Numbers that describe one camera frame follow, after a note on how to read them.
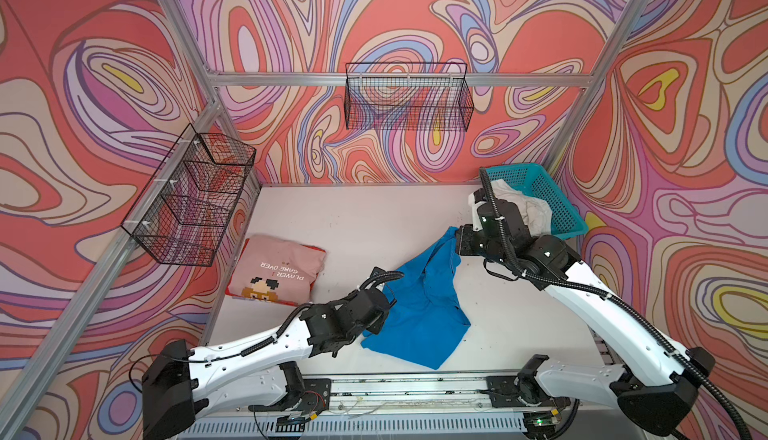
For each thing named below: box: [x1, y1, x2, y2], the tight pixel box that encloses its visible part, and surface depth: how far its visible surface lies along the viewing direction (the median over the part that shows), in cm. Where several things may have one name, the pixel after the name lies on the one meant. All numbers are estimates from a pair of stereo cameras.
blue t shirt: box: [361, 227, 471, 370], surface depth 85 cm
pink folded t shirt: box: [228, 235, 326, 303], surface depth 88 cm
